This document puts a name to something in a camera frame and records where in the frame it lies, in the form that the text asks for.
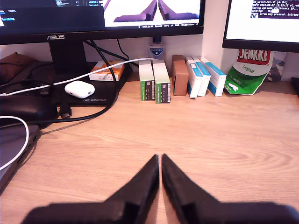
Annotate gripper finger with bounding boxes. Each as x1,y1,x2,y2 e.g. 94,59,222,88
104,154,161,224
161,153,222,224

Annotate blue white box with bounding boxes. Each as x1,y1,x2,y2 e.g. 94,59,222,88
192,56,211,97
200,56,227,97
185,56,203,98

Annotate brown cardboard box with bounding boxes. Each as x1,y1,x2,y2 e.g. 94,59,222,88
171,55,189,96

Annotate white earbuds case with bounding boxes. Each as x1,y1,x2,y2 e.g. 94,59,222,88
64,80,96,99

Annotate orange white box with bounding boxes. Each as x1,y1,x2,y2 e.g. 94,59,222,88
89,60,125,82

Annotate green Jenkki gum bag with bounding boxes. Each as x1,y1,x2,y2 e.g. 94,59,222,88
224,49,274,95

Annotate dark grey laptop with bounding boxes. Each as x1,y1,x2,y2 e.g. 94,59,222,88
0,125,43,194

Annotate Cuticura sanitiser bottle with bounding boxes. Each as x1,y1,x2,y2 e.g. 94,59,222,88
149,36,164,59

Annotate black case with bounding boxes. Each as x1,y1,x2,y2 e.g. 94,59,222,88
0,95,58,128

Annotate black Asus monitor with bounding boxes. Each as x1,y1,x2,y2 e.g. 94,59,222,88
0,0,206,107

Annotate grey patterned pouch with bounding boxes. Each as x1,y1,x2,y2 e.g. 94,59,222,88
265,51,288,82

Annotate brown leather pouch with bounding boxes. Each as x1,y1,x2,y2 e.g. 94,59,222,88
0,52,39,84

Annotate black Huawei monitor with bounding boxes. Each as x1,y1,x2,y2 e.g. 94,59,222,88
222,0,299,98

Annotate thick black cable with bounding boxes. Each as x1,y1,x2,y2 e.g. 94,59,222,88
23,91,119,126

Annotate grey braided cable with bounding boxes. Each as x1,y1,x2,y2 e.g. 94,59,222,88
41,116,93,136

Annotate black usb plug cable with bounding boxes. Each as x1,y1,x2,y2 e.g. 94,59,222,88
52,84,73,119

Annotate white cable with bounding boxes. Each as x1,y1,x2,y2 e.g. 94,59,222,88
0,116,30,171
0,57,159,96

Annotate black monitor cable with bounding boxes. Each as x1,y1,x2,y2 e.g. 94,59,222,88
84,40,117,81

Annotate thin black cable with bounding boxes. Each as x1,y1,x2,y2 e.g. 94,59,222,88
116,38,134,72

